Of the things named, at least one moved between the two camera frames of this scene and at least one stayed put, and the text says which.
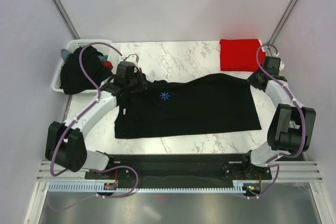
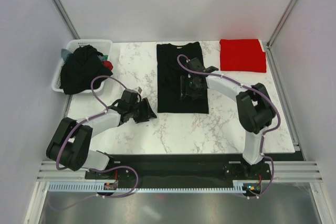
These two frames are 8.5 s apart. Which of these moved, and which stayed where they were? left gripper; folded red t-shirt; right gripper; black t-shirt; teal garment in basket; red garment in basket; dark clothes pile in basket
Moved: left gripper; right gripper; black t-shirt
Stayed: teal garment in basket; folded red t-shirt; red garment in basket; dark clothes pile in basket
